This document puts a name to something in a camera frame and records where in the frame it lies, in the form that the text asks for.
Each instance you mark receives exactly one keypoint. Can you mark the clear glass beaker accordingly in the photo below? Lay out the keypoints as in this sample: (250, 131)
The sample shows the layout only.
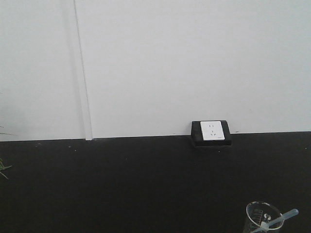
(259, 212)

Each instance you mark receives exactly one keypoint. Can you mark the black socket mounting box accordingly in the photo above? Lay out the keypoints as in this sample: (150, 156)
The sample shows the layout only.
(196, 136)

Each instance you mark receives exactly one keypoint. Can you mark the translucent plastic pipette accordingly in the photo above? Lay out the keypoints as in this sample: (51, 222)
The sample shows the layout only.
(266, 226)

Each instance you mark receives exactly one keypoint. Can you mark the green plant leaves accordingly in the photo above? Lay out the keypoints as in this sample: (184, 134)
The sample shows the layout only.
(3, 167)

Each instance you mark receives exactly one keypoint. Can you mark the white wall power socket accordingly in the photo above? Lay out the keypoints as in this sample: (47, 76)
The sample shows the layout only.
(212, 130)

